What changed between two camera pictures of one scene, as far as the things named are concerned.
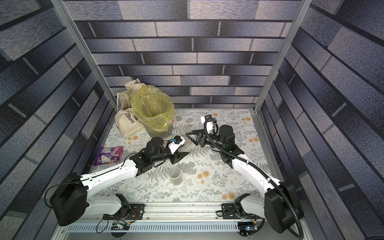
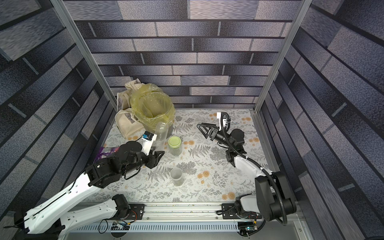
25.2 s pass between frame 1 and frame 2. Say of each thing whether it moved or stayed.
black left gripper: moved
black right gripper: moved
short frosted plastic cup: stayed
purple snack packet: stayed
